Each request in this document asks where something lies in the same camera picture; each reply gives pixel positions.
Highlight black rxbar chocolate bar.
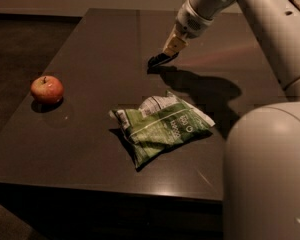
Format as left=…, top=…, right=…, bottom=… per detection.
left=147, top=53, right=178, bottom=68

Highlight red apple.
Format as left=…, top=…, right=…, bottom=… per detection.
left=30, top=75, right=64, bottom=105

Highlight green jalapeno chip bag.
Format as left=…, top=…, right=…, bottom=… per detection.
left=109, top=91, right=215, bottom=169

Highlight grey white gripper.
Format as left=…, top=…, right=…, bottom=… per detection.
left=163, top=0, right=214, bottom=57

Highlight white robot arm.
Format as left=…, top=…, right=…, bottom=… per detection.
left=162, top=0, right=300, bottom=240

